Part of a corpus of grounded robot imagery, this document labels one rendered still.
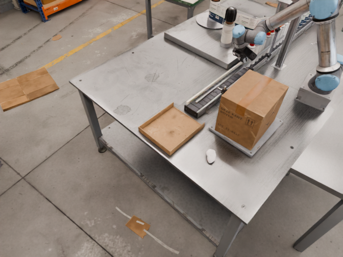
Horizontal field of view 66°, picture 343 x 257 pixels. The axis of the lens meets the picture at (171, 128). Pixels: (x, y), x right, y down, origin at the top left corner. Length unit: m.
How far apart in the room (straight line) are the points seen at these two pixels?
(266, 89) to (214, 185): 0.58
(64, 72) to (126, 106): 1.98
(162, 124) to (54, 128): 1.56
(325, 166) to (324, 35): 0.69
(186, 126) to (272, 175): 0.56
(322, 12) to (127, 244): 1.88
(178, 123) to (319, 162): 0.81
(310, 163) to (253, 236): 0.85
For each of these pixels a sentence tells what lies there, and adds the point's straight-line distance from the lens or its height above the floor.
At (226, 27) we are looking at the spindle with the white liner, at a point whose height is 1.05.
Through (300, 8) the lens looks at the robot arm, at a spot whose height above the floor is 1.39.
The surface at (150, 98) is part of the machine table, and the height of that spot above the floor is 0.83.
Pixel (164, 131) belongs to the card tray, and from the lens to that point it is 1.56.
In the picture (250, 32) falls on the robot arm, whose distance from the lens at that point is 1.71.
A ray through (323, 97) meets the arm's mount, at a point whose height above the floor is 0.93.
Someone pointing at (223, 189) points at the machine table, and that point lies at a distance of 1.38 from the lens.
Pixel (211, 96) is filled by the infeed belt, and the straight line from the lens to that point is 1.74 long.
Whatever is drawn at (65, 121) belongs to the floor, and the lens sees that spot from 2.96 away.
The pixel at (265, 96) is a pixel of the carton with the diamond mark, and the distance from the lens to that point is 1.44.
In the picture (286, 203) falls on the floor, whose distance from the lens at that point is 2.44.
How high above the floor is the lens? 2.02
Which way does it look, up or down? 49 degrees down
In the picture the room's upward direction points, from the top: 1 degrees clockwise
